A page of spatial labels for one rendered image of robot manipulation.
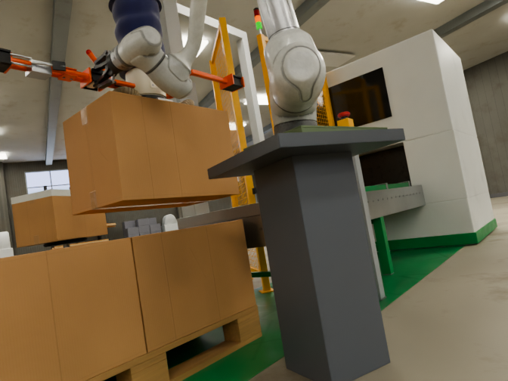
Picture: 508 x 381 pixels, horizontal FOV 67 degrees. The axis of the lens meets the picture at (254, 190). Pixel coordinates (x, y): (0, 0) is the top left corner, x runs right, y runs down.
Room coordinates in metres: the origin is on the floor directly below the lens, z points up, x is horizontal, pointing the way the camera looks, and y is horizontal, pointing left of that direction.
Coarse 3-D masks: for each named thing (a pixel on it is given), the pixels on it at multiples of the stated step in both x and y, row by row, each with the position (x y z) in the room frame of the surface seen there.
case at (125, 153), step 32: (128, 96) 1.39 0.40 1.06; (64, 128) 1.58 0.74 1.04; (96, 128) 1.41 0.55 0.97; (128, 128) 1.38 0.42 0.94; (160, 128) 1.49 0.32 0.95; (192, 128) 1.61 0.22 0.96; (224, 128) 1.76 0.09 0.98; (96, 160) 1.43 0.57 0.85; (128, 160) 1.36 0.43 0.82; (160, 160) 1.47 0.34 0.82; (192, 160) 1.59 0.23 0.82; (224, 160) 1.73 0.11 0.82; (96, 192) 1.45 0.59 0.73; (128, 192) 1.35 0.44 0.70; (160, 192) 1.45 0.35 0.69; (192, 192) 1.57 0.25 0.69; (224, 192) 1.71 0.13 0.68
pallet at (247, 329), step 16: (224, 320) 1.64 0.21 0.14; (240, 320) 1.71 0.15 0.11; (256, 320) 1.79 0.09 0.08; (192, 336) 1.50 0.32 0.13; (240, 336) 1.70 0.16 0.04; (256, 336) 1.78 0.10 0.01; (160, 352) 1.38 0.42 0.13; (208, 352) 1.64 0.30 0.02; (224, 352) 1.62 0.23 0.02; (128, 368) 1.28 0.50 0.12; (144, 368) 1.33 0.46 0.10; (160, 368) 1.38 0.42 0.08; (176, 368) 1.51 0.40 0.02; (192, 368) 1.48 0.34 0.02
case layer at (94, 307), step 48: (144, 240) 1.39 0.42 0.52; (192, 240) 1.56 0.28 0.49; (240, 240) 1.78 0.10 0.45; (0, 288) 1.03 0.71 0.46; (48, 288) 1.12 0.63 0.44; (96, 288) 1.23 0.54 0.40; (144, 288) 1.36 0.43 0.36; (192, 288) 1.53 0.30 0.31; (240, 288) 1.74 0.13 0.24; (0, 336) 1.02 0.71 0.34; (48, 336) 1.11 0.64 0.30; (96, 336) 1.21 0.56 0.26; (144, 336) 1.35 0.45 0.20
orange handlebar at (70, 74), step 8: (56, 72) 1.38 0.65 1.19; (64, 72) 1.40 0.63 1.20; (72, 72) 1.42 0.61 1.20; (80, 72) 1.45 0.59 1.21; (192, 72) 1.58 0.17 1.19; (200, 72) 1.61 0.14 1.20; (64, 80) 1.45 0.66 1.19; (72, 80) 1.46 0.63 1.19; (80, 80) 1.49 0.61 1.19; (216, 80) 1.69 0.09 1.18; (224, 80) 1.73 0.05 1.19; (168, 96) 1.82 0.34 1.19
